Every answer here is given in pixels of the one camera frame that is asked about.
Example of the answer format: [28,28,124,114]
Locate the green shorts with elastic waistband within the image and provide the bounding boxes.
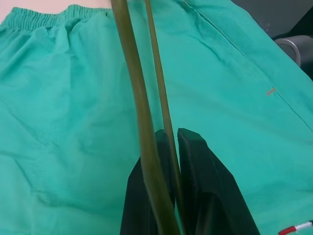
[0,0,313,235]

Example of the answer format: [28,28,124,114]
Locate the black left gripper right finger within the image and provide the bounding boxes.
[178,128,261,235]

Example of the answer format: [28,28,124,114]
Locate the red and white cable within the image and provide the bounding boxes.
[278,220,313,235]

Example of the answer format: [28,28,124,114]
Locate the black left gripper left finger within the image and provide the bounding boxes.
[119,129,177,235]

